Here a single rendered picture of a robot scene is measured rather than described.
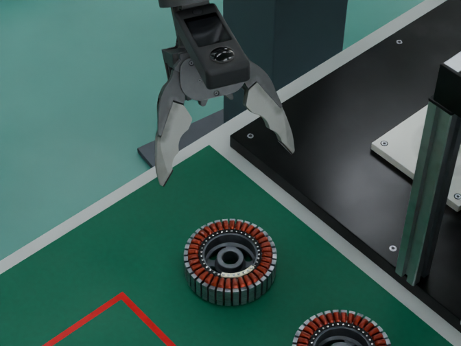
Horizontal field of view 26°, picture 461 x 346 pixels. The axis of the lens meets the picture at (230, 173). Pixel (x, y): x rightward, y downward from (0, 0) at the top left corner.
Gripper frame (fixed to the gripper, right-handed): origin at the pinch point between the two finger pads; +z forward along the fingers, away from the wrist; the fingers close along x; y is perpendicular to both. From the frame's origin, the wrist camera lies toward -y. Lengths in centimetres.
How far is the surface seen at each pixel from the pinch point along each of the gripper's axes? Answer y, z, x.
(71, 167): 131, 25, 10
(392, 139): 19.0, 6.2, -26.5
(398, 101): 26.0, 3.0, -31.0
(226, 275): 5.9, 13.6, 1.6
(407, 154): 16.3, 7.9, -27.2
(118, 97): 149, 14, -6
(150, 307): 8.7, 16.0, 10.8
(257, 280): 4.8, 14.8, -1.7
